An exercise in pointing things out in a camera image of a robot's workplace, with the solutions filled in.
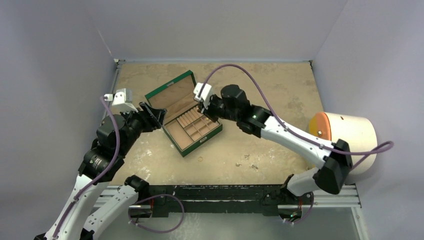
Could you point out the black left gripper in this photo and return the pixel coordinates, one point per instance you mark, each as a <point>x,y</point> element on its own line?
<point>151,122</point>

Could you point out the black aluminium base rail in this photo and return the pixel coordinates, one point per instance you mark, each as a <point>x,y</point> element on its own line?
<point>265,199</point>

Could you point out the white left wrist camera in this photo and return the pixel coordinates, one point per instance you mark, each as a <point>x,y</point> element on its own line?
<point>122,100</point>

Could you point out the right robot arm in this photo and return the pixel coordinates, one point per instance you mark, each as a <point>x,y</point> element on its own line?
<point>331,165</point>

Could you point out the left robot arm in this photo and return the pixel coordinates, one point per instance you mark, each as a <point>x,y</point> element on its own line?
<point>114,138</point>

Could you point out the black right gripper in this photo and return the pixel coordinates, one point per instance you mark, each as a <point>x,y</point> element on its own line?
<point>209,108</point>

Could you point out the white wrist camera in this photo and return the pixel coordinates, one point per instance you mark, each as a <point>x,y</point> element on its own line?
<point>122,100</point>
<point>202,92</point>

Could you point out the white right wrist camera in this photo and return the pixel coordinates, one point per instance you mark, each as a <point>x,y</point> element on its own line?
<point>202,92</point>

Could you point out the green jewelry box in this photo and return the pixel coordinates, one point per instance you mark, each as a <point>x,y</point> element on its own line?
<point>176,96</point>

